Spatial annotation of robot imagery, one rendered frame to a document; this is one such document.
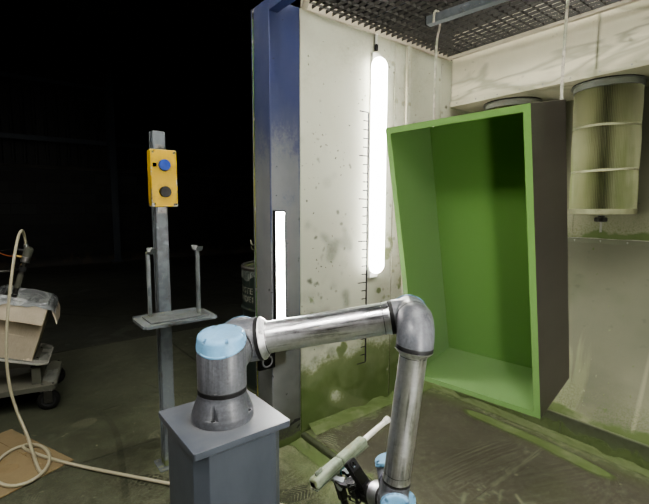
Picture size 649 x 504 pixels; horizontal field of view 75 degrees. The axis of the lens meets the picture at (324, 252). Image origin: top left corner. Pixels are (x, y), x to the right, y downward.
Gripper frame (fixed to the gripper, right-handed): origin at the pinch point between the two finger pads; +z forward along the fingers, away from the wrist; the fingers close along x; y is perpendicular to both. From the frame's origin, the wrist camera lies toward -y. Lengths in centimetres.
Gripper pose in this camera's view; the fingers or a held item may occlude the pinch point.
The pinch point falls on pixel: (334, 472)
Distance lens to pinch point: 196.5
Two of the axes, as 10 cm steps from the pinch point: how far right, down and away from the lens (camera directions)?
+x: 6.8, -3.0, 6.7
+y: 2.8, 9.5, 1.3
